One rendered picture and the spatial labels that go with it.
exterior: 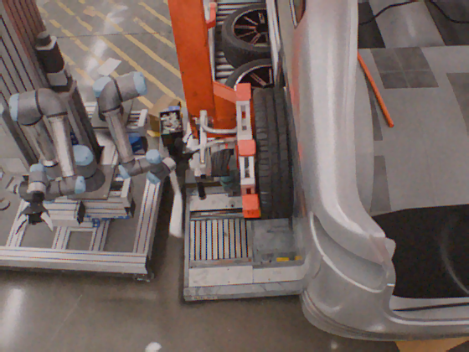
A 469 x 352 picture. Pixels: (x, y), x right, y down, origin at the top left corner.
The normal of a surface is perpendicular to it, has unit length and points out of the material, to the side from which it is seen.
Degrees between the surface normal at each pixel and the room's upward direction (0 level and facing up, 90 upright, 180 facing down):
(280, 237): 0
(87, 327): 0
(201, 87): 90
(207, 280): 0
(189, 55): 90
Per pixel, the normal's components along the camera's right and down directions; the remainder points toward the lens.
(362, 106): 0.10, -0.25
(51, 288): -0.05, -0.60
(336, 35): -0.40, -0.36
